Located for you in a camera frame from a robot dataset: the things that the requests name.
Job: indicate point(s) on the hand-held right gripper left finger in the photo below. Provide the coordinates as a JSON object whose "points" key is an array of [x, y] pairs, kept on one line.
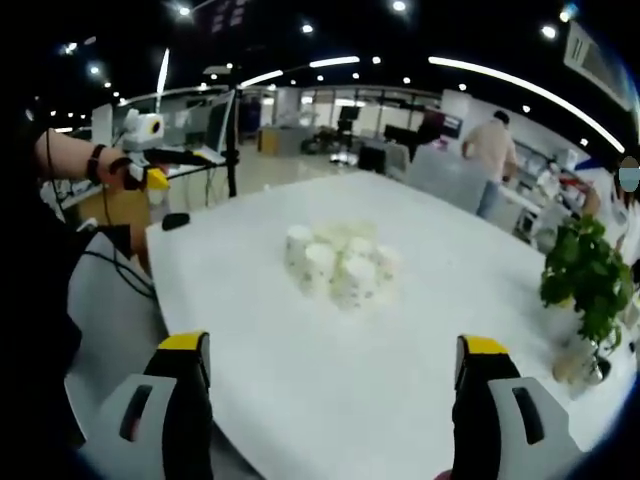
{"points": [[150, 400]]}

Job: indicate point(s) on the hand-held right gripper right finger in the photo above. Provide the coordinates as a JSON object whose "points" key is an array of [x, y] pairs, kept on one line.
{"points": [[515, 405]]}

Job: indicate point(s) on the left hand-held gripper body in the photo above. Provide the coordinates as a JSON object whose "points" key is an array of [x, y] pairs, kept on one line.
{"points": [[142, 130]]}

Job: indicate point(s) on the cluster of paper cups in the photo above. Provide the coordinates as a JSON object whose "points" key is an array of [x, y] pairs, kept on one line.
{"points": [[340, 270]]}

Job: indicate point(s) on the person's left hand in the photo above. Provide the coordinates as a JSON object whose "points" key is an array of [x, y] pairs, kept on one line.
{"points": [[122, 172]]}

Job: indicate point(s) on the small black oval object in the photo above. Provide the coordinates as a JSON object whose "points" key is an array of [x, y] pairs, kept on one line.
{"points": [[175, 221]]}

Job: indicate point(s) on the black tripod pole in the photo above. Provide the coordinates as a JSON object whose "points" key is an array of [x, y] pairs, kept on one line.
{"points": [[231, 145]]}

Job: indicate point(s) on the dark wrist band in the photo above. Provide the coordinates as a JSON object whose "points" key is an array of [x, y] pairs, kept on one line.
{"points": [[96, 164]]}

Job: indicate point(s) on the glass plant vase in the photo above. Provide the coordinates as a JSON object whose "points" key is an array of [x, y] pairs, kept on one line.
{"points": [[582, 367]]}

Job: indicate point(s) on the green potted plant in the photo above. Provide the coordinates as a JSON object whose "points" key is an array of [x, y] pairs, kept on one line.
{"points": [[585, 275]]}

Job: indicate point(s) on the person's dark clothing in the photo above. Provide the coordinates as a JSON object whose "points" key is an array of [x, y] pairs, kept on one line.
{"points": [[30, 310]]}

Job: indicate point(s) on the black monitor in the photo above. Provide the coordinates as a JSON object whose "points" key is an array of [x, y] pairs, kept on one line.
{"points": [[349, 114]]}

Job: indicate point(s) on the white table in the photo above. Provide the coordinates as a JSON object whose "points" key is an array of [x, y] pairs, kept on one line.
{"points": [[325, 375]]}

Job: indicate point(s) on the short ceiling light strip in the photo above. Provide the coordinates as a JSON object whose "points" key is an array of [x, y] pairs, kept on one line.
{"points": [[334, 61]]}

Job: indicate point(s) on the grey box cart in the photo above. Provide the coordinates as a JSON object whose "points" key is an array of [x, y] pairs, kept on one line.
{"points": [[447, 177]]}

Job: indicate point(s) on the long curved ceiling light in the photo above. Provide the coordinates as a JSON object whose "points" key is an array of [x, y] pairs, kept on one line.
{"points": [[530, 92]]}

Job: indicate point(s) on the ceiling air vent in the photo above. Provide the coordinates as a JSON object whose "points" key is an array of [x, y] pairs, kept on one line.
{"points": [[595, 62]]}

